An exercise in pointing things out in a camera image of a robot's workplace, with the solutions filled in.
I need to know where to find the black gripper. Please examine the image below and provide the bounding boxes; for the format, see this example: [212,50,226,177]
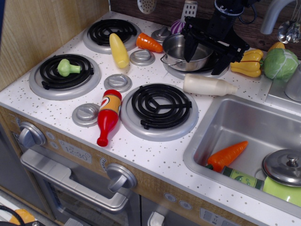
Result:
[181,16,250,75]

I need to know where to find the green toy broccoli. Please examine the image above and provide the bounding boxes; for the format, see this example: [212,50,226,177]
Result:
[57,59,81,77]

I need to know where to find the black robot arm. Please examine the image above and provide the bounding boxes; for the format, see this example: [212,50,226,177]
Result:
[181,0,257,75]

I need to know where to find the steel pot lid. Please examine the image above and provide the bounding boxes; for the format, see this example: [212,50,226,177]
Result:
[262,149,301,187]

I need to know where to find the cream toy bottle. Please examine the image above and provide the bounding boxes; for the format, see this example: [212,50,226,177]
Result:
[183,73,238,96]

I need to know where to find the back right stove burner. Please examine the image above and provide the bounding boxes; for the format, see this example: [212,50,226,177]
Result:
[160,52,230,80]

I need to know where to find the stove burner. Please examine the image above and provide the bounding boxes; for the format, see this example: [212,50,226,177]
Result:
[83,19,141,55]
[29,54,101,101]
[120,83,198,142]
[160,52,230,80]

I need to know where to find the purple toy onion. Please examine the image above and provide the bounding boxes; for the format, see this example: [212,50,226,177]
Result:
[171,19,185,34]

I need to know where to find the yellow toy bell pepper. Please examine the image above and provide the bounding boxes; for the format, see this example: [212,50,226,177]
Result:
[230,49,263,78]

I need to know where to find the hanging slotted spatula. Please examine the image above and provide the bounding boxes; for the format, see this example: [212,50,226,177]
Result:
[180,0,198,23]

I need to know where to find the silver stovetop knob back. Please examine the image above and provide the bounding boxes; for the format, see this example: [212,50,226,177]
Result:
[151,26,171,43]

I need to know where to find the silver stovetop knob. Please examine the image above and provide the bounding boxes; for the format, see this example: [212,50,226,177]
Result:
[103,74,132,93]
[72,103,100,127]
[151,26,171,43]
[130,49,155,66]

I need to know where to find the short orange toy carrot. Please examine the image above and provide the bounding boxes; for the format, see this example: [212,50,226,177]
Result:
[136,32,163,53]

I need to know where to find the silver stovetop knob middle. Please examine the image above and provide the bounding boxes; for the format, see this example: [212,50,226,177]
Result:
[130,49,155,66]

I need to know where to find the silver faucet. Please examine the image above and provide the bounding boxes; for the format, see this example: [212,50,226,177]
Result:
[260,0,294,35]

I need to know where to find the small yellow toy vegetable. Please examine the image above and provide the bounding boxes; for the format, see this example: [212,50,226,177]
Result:
[268,42,285,52]

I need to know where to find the green toy cabbage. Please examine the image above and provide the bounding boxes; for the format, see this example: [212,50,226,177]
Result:
[263,48,299,81]

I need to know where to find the hanging perforated skimmer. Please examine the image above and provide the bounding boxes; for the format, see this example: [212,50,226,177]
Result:
[137,0,157,15]

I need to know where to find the front right stove burner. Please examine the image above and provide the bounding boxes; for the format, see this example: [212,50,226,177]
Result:
[120,83,198,142]

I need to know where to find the hanging metal spoons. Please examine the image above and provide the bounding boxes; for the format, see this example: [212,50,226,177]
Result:
[277,0,301,44]

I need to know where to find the yellow toy corn cob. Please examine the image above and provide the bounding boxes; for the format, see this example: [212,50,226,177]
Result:
[109,33,130,68]

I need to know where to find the silver stovetop knob lower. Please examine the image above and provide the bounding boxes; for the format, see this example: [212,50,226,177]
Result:
[103,74,132,93]

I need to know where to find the silver sink basin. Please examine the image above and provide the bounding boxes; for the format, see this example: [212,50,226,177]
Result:
[183,96,301,218]

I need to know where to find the long orange toy carrot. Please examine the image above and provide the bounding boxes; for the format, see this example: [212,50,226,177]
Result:
[206,141,248,172]

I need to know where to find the back left stove burner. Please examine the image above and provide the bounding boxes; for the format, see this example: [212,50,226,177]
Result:
[83,19,141,55]

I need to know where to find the red toy ketchup bottle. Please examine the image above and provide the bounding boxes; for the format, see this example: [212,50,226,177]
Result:
[97,89,122,147]

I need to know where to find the green labelled toy can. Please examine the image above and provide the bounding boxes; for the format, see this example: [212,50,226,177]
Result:
[222,166,264,190]

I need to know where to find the silver stovetop knob front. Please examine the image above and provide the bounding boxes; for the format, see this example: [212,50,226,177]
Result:
[72,103,100,127]

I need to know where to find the right oven dial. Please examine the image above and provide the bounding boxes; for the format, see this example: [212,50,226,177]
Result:
[107,163,137,193]

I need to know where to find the oven dial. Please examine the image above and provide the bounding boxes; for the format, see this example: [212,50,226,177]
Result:
[107,163,137,193]
[19,122,47,148]

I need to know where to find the front left stove burner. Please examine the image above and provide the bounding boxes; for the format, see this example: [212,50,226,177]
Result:
[29,54,101,101]

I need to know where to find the light green plate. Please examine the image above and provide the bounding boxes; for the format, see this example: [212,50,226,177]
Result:
[262,177,301,207]

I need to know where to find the left oven dial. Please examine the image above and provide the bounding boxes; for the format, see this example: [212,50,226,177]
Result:
[19,122,47,148]

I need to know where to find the orange object on floor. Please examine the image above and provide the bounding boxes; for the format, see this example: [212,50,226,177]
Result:
[9,209,36,226]

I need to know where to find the steel pot with handles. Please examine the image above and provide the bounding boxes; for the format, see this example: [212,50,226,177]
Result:
[160,33,213,72]

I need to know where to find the silver oven door handle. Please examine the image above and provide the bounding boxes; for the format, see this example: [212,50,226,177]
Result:
[21,149,128,214]

